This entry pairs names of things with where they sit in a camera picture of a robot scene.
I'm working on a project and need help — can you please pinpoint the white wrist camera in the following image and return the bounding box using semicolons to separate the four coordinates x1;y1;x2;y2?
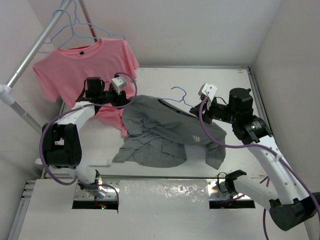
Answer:
198;83;218;102
111;76;127;95

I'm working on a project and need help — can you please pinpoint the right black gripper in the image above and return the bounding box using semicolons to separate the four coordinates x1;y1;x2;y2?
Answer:
190;95;238;124

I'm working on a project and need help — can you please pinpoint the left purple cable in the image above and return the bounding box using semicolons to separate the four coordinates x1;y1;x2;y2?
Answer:
39;72;139;208

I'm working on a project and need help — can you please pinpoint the grey t shirt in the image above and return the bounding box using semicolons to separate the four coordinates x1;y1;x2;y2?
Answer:
112;95;226;169

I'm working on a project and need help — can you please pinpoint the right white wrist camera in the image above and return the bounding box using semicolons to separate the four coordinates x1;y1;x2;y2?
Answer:
198;83;218;102

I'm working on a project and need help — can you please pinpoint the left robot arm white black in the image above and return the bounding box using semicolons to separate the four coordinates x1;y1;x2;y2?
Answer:
39;74;132;186

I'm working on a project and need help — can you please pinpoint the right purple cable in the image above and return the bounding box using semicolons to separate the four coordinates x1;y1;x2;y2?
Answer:
198;96;320;240

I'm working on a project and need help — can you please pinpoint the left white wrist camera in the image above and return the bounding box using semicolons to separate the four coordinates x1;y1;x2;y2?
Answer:
111;76;127;95

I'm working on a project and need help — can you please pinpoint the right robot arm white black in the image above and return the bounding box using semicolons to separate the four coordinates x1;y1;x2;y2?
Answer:
189;83;320;231

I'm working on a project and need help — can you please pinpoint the silver clothes rack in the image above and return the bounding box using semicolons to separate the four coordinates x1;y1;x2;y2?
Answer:
0;0;112;168

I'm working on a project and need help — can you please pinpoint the blue wire hanger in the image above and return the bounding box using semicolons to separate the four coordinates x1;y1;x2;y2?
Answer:
37;0;126;55
161;86;194;108

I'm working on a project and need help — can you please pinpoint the purple cable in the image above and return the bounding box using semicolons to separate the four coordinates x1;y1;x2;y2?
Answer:
39;72;139;208
198;96;320;240

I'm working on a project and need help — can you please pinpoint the pink t shirt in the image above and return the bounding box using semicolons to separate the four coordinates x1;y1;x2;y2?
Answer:
32;37;140;137

